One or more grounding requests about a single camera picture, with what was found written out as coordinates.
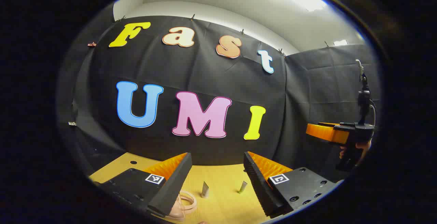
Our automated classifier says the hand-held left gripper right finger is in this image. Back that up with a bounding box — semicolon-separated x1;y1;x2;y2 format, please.
243;151;343;218

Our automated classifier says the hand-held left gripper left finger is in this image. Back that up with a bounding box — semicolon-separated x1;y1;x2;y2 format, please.
92;152;193;218

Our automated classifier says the black backdrop cloth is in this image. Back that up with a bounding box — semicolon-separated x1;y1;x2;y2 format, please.
56;4;381;183

